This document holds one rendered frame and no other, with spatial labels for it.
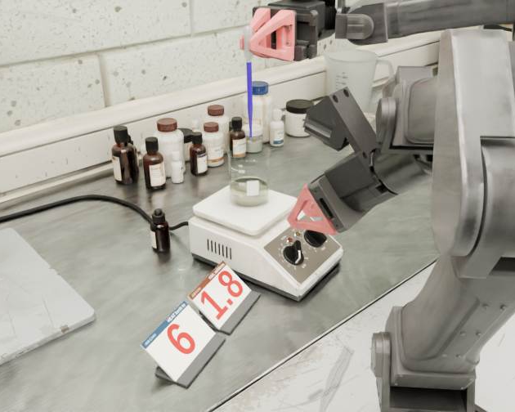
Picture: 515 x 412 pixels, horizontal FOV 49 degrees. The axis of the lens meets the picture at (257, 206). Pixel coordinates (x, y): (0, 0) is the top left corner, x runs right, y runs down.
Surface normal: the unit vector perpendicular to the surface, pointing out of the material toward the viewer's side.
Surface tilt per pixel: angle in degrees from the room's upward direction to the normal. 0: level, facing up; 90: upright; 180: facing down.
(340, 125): 90
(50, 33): 90
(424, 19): 92
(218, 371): 0
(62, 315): 0
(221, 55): 90
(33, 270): 0
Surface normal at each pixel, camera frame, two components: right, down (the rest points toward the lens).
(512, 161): -0.04, -0.57
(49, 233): 0.00, -0.88
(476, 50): -0.05, -0.35
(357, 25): -0.24, 0.47
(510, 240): -0.07, 0.72
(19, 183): 0.66, 0.36
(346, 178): -0.59, 0.39
